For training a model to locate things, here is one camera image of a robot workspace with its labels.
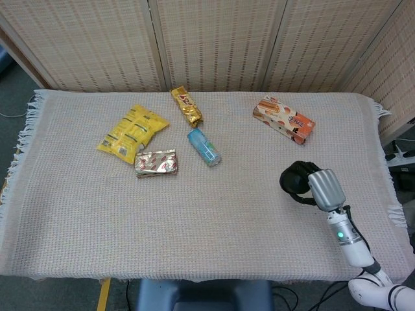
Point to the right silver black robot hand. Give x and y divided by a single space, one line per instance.
327 191

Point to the black dice cup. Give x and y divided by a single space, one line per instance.
293 181

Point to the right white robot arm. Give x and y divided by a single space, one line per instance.
353 249

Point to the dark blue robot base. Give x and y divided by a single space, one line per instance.
204 296

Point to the white stand foot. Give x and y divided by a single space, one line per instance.
400 155

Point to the orange white biscuit box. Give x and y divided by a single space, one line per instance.
282 118

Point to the beige waffle-weave tablecloth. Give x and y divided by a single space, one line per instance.
207 220

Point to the light blue drink can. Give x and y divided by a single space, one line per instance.
202 147

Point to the gold snack bar packet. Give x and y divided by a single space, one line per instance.
188 107

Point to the silver red-print snack packet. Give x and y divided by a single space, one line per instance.
155 163

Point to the yellow chip bag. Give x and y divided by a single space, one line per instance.
129 133

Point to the woven bamboo folding screen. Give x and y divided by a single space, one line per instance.
97 48

